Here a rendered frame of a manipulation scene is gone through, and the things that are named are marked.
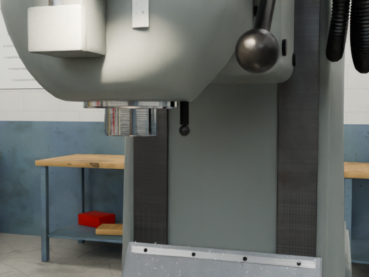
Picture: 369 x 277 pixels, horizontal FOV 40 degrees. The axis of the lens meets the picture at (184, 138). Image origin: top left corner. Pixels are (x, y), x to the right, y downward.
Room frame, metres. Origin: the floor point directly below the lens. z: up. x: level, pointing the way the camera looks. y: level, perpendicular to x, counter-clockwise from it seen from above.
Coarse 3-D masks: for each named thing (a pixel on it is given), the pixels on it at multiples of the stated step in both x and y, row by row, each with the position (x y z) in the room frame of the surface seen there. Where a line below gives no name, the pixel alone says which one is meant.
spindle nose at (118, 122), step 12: (108, 108) 0.44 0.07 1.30; (120, 108) 0.44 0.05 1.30; (132, 108) 0.44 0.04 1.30; (144, 108) 0.44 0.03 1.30; (108, 120) 0.44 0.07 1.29; (120, 120) 0.44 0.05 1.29; (132, 120) 0.44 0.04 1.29; (144, 120) 0.44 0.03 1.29; (156, 120) 0.45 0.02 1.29; (108, 132) 0.44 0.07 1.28; (120, 132) 0.44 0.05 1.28; (132, 132) 0.44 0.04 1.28; (144, 132) 0.44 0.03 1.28; (156, 132) 0.45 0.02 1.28
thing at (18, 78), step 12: (0, 12) 5.41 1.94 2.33; (0, 24) 5.41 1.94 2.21; (0, 36) 5.41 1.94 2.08; (0, 48) 5.41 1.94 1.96; (12, 48) 5.37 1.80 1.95; (0, 60) 5.41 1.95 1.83; (12, 60) 5.37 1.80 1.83; (0, 72) 5.41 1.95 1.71; (12, 72) 5.37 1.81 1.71; (24, 72) 5.33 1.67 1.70; (0, 84) 5.41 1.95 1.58; (12, 84) 5.37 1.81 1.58; (24, 84) 5.33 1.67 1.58; (36, 84) 5.29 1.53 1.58
